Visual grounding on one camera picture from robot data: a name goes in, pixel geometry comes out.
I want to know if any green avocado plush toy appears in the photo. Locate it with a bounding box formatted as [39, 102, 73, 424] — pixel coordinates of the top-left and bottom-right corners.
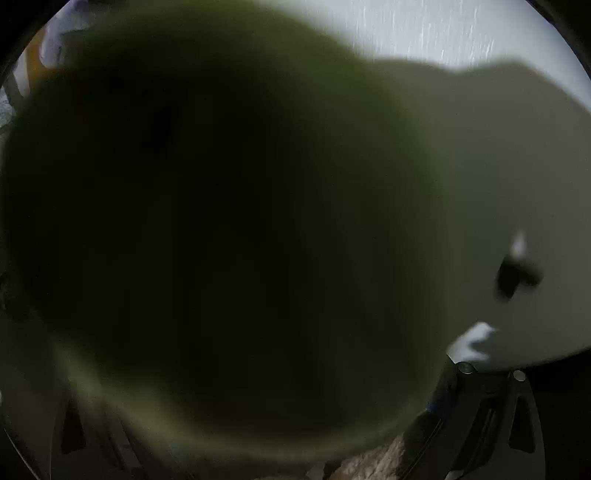
[1, 1, 454, 463]

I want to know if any purple plush toy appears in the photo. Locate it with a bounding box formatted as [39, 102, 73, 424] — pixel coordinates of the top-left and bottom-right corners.
[39, 0, 95, 68]

